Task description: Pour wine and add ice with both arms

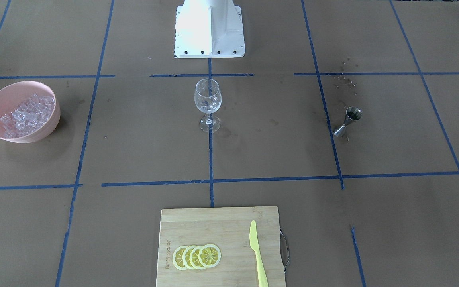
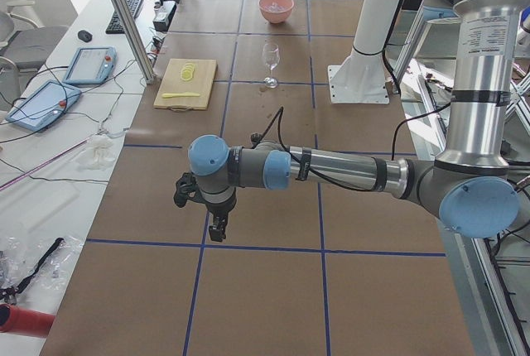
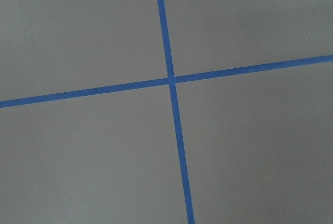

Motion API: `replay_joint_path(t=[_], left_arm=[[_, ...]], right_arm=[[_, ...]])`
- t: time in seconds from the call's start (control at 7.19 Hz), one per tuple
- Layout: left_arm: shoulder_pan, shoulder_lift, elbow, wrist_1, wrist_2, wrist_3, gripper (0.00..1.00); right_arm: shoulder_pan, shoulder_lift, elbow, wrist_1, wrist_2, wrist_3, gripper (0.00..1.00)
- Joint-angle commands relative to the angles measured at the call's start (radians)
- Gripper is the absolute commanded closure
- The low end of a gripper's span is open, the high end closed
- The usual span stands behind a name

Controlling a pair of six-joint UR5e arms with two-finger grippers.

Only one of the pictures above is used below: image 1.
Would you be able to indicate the steel cocktail jigger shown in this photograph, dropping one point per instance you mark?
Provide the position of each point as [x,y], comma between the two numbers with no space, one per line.
[352,114]

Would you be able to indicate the yellow plastic knife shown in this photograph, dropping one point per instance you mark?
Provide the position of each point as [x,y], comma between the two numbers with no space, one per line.
[254,245]

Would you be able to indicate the clear ice cubes pile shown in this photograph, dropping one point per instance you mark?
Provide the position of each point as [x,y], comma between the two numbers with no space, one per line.
[29,116]

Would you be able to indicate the clear wine glass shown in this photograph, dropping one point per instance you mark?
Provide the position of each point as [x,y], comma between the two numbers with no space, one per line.
[208,99]

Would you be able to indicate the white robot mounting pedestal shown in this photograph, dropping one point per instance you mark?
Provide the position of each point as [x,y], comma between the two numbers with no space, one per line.
[209,29]

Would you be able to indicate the bamboo cutting board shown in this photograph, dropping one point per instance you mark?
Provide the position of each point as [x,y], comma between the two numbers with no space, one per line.
[228,228]

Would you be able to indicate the lemon slice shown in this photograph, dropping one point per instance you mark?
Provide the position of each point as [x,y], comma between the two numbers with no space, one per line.
[195,261]
[186,258]
[178,261]
[209,255]

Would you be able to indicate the pink bowl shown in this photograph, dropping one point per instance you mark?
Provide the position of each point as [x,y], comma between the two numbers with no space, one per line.
[12,95]

